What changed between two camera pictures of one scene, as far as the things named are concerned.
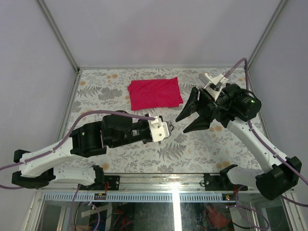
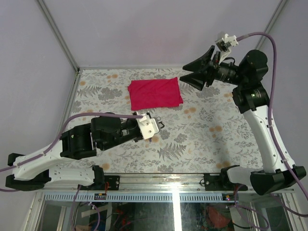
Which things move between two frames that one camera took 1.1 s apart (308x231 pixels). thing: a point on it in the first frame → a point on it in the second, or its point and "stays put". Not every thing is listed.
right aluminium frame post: [275, 16] stays put
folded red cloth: [146, 94] stays put
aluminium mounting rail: [149, 182] stays put
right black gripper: [208, 107] → [198, 79]
